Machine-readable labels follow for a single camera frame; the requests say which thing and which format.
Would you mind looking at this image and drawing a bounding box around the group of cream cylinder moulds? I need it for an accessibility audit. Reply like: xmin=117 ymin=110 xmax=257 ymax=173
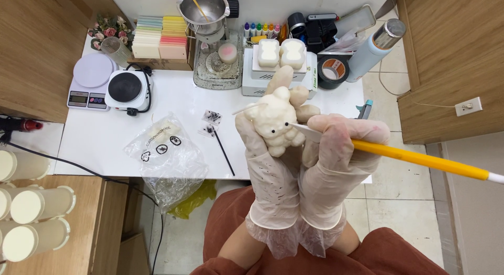
xmin=0 ymin=150 xmax=76 ymax=264

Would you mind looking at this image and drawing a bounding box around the thin black stick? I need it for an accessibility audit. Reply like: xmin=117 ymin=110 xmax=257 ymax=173
xmin=211 ymin=125 xmax=236 ymax=177

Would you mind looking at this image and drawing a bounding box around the long black cable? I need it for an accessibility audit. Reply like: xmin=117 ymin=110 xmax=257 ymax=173
xmin=0 ymin=140 xmax=165 ymax=275

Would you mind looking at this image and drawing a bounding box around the yellow-handled sculpting tool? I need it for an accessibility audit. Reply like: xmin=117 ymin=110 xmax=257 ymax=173
xmin=289 ymin=122 xmax=504 ymax=185

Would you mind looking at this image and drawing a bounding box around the clear plastic bag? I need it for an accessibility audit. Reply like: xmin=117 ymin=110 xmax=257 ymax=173
xmin=123 ymin=112 xmax=209 ymax=214

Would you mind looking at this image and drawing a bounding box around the person's left hand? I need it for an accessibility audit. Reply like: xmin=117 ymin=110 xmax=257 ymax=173
xmin=235 ymin=65 xmax=321 ymax=218

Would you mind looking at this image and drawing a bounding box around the stained grey tray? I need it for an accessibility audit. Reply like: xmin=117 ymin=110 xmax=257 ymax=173
xmin=193 ymin=30 xmax=244 ymax=90

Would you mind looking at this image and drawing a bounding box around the cream wax piece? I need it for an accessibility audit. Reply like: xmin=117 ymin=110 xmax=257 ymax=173
xmin=151 ymin=119 xmax=182 ymax=145

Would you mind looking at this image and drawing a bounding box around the red and black tool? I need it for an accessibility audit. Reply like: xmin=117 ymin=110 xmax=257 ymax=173
xmin=0 ymin=116 xmax=43 ymax=144

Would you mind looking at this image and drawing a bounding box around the round white pink candle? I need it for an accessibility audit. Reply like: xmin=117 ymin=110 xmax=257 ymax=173
xmin=218 ymin=43 xmax=238 ymax=65

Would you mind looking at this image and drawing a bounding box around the ribbed clear glass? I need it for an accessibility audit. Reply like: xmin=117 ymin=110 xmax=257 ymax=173
xmin=101 ymin=37 xmax=134 ymax=68

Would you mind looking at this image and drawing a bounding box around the white silicone candle mould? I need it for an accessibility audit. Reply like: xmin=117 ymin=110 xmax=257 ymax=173
xmin=258 ymin=39 xmax=280 ymax=68
xmin=279 ymin=38 xmax=307 ymax=70

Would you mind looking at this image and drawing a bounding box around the thin white cable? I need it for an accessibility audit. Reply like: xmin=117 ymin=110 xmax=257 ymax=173
xmin=378 ymin=60 xmax=457 ymax=108

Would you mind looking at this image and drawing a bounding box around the black cup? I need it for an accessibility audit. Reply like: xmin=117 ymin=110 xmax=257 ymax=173
xmin=287 ymin=12 xmax=307 ymax=36

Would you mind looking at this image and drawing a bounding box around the brown cardboard piece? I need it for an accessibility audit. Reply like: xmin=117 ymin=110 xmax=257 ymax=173
xmin=117 ymin=232 xmax=150 ymax=275

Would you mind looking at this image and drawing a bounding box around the cream sheep-shaped candle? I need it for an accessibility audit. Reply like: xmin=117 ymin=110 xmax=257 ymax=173
xmin=232 ymin=86 xmax=307 ymax=158

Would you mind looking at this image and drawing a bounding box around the light blue steel-capped bottle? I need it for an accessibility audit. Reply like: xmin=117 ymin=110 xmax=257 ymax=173
xmin=346 ymin=18 xmax=407 ymax=83

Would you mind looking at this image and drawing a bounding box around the black handheld device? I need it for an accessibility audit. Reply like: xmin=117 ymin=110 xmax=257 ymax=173
xmin=306 ymin=13 xmax=340 ymax=55

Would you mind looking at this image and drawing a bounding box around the clear plastic lid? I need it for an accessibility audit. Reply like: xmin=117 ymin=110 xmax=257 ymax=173
xmin=336 ymin=4 xmax=377 ymax=40

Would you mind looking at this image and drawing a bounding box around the steel melting pot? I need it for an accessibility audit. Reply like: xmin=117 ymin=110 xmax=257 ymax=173
xmin=177 ymin=0 xmax=240 ymax=35

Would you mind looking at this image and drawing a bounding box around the wooden wall panel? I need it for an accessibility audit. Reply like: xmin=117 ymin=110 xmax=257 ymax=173
xmin=0 ymin=0 xmax=135 ymax=124

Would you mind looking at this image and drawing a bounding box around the yellow plastic bag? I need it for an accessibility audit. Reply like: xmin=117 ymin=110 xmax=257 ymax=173
xmin=167 ymin=180 xmax=217 ymax=220

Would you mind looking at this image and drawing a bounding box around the teal utility knife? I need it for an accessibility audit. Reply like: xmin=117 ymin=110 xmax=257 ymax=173
xmin=355 ymin=100 xmax=374 ymax=120

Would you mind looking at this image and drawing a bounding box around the crumpled clear plastic wrap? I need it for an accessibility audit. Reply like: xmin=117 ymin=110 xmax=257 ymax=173
xmin=322 ymin=29 xmax=360 ymax=55

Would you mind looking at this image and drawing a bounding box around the row of coloured dye bottles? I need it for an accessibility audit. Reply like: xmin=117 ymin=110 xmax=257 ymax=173
xmin=243 ymin=22 xmax=282 ymax=39

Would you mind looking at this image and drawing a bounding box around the metal blade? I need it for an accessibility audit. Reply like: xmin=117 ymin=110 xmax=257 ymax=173
xmin=374 ymin=0 xmax=398 ymax=20

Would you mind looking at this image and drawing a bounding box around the black hot plate cable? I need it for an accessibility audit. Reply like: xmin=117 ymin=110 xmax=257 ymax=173
xmin=125 ymin=63 xmax=154 ymax=115

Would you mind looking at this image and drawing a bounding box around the large white box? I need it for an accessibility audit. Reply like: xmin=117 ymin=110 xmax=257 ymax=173
xmin=242 ymin=48 xmax=318 ymax=99

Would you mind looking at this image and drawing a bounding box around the white wall socket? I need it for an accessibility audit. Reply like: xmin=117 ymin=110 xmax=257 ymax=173
xmin=455 ymin=96 xmax=483 ymax=117

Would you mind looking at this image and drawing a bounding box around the clear plastic sleeve cover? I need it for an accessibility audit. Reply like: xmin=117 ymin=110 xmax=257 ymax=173
xmin=301 ymin=216 xmax=347 ymax=258
xmin=246 ymin=212 xmax=304 ymax=260

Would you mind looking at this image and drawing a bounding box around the metal pot stand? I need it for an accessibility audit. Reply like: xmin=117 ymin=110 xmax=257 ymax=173
xmin=185 ymin=25 xmax=231 ymax=45

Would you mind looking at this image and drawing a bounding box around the white electric hot plate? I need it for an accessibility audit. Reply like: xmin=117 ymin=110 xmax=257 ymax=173
xmin=105 ymin=66 xmax=153 ymax=117

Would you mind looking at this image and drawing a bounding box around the white digital kitchen scale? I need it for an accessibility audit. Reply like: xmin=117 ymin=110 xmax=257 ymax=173
xmin=67 ymin=53 xmax=119 ymax=112

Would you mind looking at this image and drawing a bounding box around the small white box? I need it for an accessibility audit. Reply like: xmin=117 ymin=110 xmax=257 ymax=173
xmin=251 ymin=44 xmax=308 ymax=82

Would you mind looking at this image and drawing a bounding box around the stack of pastel wax sheets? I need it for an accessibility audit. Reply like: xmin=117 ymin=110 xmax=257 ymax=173
xmin=132 ymin=16 xmax=189 ymax=60

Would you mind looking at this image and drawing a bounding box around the dried pink flower bouquet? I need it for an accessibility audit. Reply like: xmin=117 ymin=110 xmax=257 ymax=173
xmin=87 ymin=14 xmax=135 ymax=51

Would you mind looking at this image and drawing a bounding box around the black tape roll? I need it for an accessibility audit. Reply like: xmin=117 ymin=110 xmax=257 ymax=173
xmin=317 ymin=54 xmax=351 ymax=90

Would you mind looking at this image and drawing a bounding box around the wooden shelf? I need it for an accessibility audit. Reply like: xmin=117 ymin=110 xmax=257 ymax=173
xmin=0 ymin=174 xmax=131 ymax=275

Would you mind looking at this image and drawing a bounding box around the wooden box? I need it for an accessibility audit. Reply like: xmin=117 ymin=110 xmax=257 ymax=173
xmin=127 ymin=18 xmax=196 ymax=71

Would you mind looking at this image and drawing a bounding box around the person's rust brown clothing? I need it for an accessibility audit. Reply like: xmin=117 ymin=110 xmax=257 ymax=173
xmin=190 ymin=185 xmax=449 ymax=275

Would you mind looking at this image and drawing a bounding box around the round speckled disc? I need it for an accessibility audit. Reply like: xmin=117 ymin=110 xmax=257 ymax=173
xmin=206 ymin=51 xmax=234 ymax=76

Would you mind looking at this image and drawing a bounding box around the wooden cabinet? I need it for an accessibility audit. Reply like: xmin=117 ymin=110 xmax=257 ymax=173
xmin=395 ymin=0 xmax=504 ymax=145

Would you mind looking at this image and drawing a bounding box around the small paint-stained plastic piece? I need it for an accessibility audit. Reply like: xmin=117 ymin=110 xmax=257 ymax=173
xmin=202 ymin=110 xmax=223 ymax=125
xmin=198 ymin=124 xmax=217 ymax=139

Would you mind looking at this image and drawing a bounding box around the yellow stirring stick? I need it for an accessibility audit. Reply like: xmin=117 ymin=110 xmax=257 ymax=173
xmin=186 ymin=0 xmax=209 ymax=23

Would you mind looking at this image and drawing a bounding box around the person's right hand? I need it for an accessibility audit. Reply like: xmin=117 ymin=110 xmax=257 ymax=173
xmin=298 ymin=113 xmax=391 ymax=224

